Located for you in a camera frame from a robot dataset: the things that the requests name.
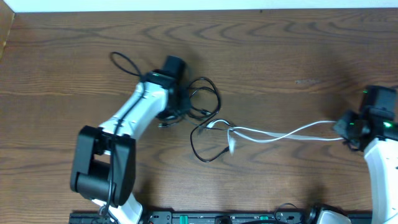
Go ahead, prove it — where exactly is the thin black usb cable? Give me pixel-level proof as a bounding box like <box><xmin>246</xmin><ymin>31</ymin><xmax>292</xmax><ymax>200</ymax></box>
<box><xmin>189</xmin><ymin>119</ymin><xmax>234</xmax><ymax>163</ymax></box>

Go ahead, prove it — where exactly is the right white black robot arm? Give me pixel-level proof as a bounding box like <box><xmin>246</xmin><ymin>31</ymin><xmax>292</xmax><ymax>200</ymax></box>
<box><xmin>305</xmin><ymin>113</ymin><xmax>397</xmax><ymax>224</ymax></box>

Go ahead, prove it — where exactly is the white usb cable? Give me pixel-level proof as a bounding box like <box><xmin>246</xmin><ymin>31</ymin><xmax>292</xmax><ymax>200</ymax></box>
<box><xmin>205</xmin><ymin>119</ymin><xmax>345</xmax><ymax>156</ymax></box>

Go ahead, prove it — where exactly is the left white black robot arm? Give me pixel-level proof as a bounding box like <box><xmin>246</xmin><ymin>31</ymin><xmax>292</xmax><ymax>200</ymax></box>
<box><xmin>70</xmin><ymin>70</ymin><xmax>183</xmax><ymax>223</ymax></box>

